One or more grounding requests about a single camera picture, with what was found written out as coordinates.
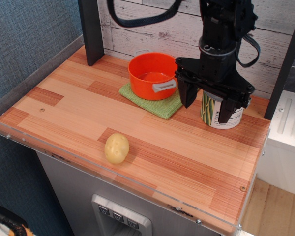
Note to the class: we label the green cloth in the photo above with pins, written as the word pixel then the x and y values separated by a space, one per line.
pixel 164 108

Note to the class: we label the white toy sink unit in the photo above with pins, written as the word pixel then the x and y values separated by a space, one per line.
pixel 277 162

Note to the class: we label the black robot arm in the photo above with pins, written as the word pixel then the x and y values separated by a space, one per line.
pixel 225 24

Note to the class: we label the toy corn can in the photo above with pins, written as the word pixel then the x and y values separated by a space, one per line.
pixel 210 110

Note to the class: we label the dark grey right post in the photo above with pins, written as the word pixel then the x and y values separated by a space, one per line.
pixel 281 80

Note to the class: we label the silver toy fridge cabinet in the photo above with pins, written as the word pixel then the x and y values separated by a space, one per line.
pixel 95 207

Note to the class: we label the orange toy pot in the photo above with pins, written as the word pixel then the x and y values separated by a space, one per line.
pixel 152 75

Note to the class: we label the dark grey left post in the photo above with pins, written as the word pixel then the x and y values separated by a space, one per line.
pixel 92 33

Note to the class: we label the dark grey post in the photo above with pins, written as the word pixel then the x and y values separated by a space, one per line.
pixel 92 33
pixel 281 80

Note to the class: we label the yellow toy potato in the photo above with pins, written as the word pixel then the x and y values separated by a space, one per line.
pixel 116 148

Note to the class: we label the black orange bag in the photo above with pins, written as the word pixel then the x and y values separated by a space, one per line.
pixel 12 224

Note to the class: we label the clear acrylic guard rail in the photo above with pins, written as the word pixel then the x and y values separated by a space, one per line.
pixel 201 173

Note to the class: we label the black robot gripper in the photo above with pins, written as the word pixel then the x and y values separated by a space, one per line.
pixel 217 76

